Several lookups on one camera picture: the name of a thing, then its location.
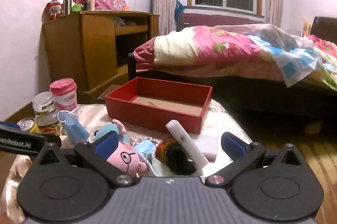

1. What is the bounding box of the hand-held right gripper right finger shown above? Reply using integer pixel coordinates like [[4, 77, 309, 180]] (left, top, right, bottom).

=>
[[205, 131, 306, 186]]

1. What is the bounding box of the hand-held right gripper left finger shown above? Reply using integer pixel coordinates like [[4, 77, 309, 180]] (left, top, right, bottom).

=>
[[32, 131, 133, 186]]

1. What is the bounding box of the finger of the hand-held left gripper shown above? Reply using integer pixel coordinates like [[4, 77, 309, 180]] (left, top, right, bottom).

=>
[[0, 121, 22, 131], [45, 134, 62, 149]]

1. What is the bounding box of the pink pig plush toy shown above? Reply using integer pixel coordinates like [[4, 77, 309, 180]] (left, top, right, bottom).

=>
[[95, 120, 148, 177]]

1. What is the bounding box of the blue face mask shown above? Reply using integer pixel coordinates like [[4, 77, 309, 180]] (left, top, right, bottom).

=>
[[58, 108, 90, 144]]

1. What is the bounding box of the white sponge block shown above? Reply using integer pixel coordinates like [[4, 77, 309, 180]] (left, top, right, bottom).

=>
[[188, 133, 219, 161]]

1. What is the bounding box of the light blue cloth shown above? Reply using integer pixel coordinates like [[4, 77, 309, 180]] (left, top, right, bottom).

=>
[[134, 139, 156, 160]]

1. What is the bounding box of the white foam stick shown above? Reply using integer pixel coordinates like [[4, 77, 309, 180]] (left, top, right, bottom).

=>
[[165, 120, 210, 169]]

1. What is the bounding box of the pale mint towel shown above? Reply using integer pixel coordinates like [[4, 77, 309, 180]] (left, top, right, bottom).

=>
[[142, 153, 211, 177]]

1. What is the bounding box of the red box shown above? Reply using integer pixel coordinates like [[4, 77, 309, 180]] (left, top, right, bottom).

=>
[[105, 77, 213, 134]]

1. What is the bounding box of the rainbow striped sock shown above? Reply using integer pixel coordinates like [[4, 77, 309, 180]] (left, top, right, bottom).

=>
[[155, 138, 197, 176]]

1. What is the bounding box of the yellow can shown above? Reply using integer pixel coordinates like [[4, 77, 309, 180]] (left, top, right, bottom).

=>
[[17, 117, 40, 133]]

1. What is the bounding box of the glass jar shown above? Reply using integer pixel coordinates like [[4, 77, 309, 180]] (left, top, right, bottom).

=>
[[32, 91, 64, 135]]

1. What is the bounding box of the pink lidded cup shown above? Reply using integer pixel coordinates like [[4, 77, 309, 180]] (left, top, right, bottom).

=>
[[49, 78, 78, 111]]

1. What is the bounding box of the wooden desk cabinet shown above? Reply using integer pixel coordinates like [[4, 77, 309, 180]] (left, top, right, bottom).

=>
[[42, 10, 160, 95]]

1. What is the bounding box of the pink floral quilt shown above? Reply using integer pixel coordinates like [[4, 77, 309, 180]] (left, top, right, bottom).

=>
[[134, 24, 337, 94]]

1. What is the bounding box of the red plush doll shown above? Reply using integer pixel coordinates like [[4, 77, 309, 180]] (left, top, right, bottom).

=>
[[43, 0, 64, 20]]

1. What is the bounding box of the grey cloth bundle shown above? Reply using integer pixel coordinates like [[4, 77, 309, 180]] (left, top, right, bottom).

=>
[[114, 17, 137, 27]]

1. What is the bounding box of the maroon padded headboard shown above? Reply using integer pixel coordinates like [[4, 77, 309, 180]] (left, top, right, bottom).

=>
[[179, 13, 266, 31]]

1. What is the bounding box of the blue hanging bag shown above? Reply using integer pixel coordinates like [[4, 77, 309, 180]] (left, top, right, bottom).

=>
[[175, 0, 186, 16]]

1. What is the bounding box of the dark wooden headboard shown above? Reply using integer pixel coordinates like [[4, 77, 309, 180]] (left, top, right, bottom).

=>
[[311, 17, 337, 41]]

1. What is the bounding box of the dark bed frame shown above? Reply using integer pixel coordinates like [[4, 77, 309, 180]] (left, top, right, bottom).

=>
[[128, 53, 337, 120]]

